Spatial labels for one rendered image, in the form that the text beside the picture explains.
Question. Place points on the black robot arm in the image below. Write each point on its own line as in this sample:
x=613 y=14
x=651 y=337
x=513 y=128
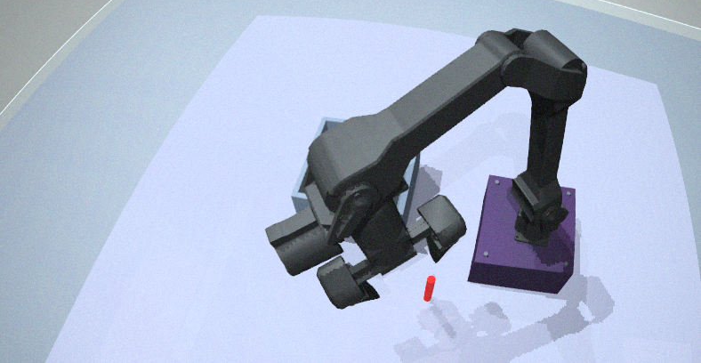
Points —
x=356 y=168

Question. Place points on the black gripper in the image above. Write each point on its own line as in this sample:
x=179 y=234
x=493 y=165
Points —
x=442 y=226

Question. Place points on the red peg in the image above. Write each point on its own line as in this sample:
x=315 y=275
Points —
x=429 y=288

